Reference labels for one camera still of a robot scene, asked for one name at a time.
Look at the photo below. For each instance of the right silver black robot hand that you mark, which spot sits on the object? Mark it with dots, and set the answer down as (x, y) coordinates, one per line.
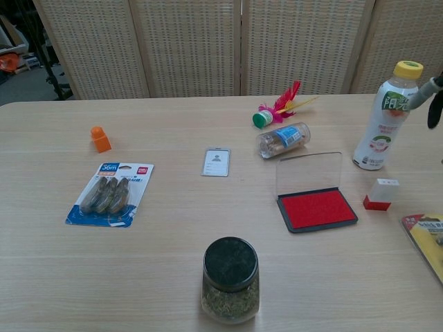
(435, 110)

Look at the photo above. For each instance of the red ink pad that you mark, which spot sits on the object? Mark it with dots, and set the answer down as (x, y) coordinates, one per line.
(316, 211)

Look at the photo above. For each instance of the white drink bottle yellow cap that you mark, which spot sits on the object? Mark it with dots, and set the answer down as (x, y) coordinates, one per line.
(384, 135)

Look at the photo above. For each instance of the yellow razor blister pack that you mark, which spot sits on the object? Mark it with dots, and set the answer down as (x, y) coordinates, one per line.
(429, 242)

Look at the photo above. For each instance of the clear plastic toothpick jar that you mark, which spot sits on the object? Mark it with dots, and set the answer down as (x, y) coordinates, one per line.
(282, 140)

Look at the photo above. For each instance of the colourful feather shuttlecock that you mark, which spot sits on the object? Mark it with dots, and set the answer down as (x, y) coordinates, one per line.
(277, 110)

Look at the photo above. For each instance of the white ID badge holder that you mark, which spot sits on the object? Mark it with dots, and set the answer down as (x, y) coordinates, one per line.
(216, 162)

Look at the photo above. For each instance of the wooden rattan folding screen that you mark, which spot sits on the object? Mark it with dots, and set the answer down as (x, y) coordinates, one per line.
(194, 48)

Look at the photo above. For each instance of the orange toy block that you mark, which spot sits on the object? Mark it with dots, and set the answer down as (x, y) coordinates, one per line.
(101, 140)

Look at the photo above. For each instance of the black tripod stand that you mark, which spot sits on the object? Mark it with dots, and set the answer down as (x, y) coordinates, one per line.
(52, 69)

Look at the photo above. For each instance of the orange bag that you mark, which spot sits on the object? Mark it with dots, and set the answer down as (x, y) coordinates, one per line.
(7, 63)

